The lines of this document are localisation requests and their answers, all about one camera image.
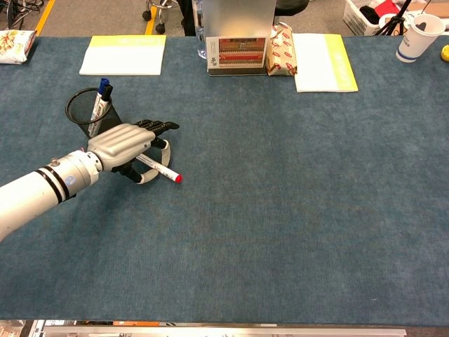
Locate aluminium profile rail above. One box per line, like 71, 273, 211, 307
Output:
41, 324, 408, 337

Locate person legs in black trousers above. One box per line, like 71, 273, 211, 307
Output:
177, 0, 196, 37

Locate white notebook with yellow band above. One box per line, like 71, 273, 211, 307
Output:
79, 34, 168, 77

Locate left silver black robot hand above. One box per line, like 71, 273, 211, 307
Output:
86, 119, 180, 185

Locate chrome wheeled chair base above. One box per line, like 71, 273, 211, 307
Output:
141, 0, 168, 34

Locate black office chair seat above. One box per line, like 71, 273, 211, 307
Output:
274, 0, 310, 18

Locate blue felt table mat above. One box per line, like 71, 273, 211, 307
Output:
0, 34, 449, 326

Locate white yellow Lexicon book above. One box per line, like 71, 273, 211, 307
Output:
292, 33, 359, 93

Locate clear plastic water bottle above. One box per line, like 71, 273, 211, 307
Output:
192, 0, 208, 60

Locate black capped whiteboard marker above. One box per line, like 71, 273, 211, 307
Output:
88, 84, 114, 138

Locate white printed snack bag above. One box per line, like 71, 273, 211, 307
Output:
0, 29, 38, 65

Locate gold red printed snack pack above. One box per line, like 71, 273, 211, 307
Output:
267, 22, 298, 77

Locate blue capped whiteboard marker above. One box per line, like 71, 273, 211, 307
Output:
90, 77, 111, 124

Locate black cylindrical pen cup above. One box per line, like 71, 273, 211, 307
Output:
65, 87, 127, 142

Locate white blue paper cup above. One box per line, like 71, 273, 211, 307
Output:
396, 13, 446, 63

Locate red capped whiteboard marker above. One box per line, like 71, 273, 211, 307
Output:
135, 153, 184, 184

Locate white plastic basket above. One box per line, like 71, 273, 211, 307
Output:
342, 0, 404, 37

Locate black cable bundle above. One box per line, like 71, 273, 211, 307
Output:
0, 0, 45, 31

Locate black tripod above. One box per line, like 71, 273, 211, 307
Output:
377, 0, 415, 37

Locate red patterned picture card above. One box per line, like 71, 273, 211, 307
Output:
206, 37, 268, 70

